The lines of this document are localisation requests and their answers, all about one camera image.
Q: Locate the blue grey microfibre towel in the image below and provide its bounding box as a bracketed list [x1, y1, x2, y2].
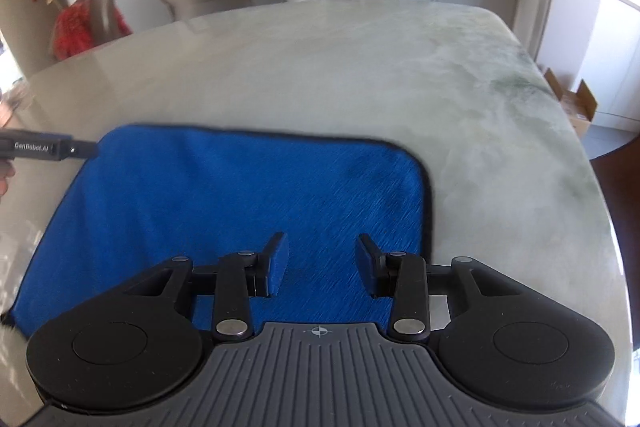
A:
[9, 126, 433, 335]

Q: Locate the person's hand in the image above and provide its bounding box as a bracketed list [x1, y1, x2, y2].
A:
[0, 159, 15, 198]

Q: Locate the chair with red cloth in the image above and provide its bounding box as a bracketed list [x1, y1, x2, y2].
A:
[49, 0, 132, 62]

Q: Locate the open cardboard box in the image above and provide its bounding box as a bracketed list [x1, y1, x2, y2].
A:
[544, 68, 598, 138]

